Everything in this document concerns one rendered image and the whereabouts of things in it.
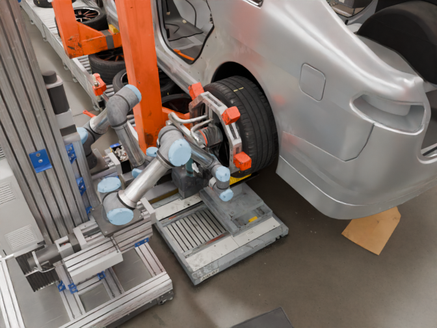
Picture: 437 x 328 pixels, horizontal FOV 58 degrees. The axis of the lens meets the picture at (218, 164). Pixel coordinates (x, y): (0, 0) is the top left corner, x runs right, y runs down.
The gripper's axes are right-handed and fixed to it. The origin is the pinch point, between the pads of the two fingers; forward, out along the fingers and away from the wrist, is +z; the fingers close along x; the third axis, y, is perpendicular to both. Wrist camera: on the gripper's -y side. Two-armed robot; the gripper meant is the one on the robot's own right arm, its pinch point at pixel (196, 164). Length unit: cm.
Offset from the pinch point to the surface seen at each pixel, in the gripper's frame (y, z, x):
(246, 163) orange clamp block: 4.2, -19.0, -23.7
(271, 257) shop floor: -83, -35, -40
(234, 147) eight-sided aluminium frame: 11.2, -10.0, -21.1
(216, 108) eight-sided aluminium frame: 29.0, 8.7, -20.0
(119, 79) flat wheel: -33, 185, -20
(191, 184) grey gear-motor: -53, 36, -15
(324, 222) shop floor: -82, -32, -96
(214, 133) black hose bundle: 19.4, -0.9, -13.0
